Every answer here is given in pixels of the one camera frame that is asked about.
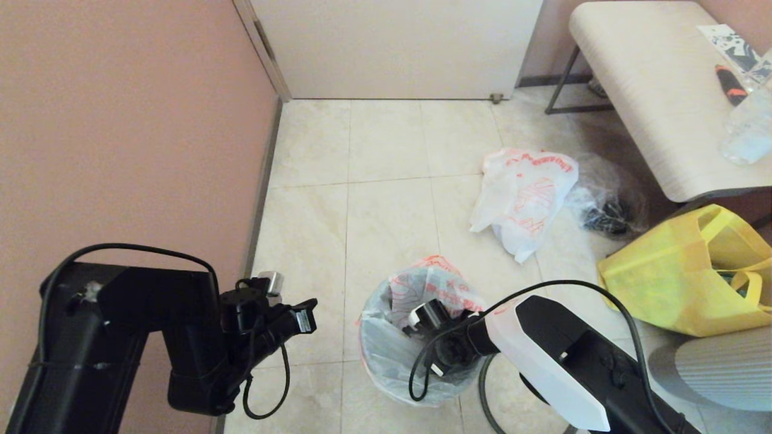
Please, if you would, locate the white plastic bag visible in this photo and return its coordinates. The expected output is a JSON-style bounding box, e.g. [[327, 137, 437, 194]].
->
[[359, 255, 490, 407]]

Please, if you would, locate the white red-print trash bag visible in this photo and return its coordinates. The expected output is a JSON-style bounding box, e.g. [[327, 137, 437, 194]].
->
[[470, 148, 580, 264]]

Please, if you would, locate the clear bag with black items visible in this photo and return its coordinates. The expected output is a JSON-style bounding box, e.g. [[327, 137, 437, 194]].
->
[[567, 154, 649, 237]]

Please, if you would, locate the yellow fabric tote bag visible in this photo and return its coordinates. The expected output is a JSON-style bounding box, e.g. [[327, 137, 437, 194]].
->
[[597, 204, 772, 337]]

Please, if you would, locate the pale ribbed bin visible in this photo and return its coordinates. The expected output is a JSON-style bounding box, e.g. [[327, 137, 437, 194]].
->
[[648, 325, 772, 414]]

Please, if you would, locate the white door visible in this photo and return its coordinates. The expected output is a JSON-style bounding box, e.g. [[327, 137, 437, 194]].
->
[[250, 0, 543, 101]]

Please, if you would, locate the beige bench with metal legs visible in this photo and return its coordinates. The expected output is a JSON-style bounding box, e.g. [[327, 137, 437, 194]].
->
[[545, 0, 772, 203]]

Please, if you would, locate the clear plastic water bottle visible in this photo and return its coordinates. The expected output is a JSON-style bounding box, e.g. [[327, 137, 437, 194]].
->
[[718, 51, 772, 166]]

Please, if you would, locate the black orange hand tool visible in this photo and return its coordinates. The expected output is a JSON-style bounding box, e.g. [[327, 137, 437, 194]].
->
[[716, 63, 748, 106]]

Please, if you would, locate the black white printed leaflet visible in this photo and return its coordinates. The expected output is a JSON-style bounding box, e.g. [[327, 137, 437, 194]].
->
[[697, 24, 762, 74]]

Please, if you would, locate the black cylindrical left wrist camera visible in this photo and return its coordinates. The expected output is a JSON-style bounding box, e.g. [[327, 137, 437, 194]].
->
[[219, 271, 284, 335]]

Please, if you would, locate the black cylindrical wrist camera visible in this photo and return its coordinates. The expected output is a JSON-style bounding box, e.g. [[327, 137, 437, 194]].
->
[[219, 271, 284, 335], [403, 300, 452, 336]]

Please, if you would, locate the black cylindrical right wrist camera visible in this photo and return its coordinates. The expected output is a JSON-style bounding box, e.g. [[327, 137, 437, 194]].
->
[[403, 300, 452, 336]]

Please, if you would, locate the grey wall baseboard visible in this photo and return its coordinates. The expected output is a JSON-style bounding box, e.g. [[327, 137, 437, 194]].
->
[[211, 99, 284, 434]]

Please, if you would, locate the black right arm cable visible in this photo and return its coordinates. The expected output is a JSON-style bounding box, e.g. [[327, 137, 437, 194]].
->
[[409, 279, 685, 434]]

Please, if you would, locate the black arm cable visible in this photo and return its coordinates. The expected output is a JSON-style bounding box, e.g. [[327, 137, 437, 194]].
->
[[36, 243, 292, 421], [409, 279, 685, 434]]

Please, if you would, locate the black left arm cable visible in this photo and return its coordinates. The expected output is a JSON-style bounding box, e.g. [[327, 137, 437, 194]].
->
[[36, 243, 292, 421]]

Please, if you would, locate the grey door frame strip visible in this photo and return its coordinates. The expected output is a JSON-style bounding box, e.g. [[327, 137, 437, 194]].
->
[[234, 0, 293, 103]]

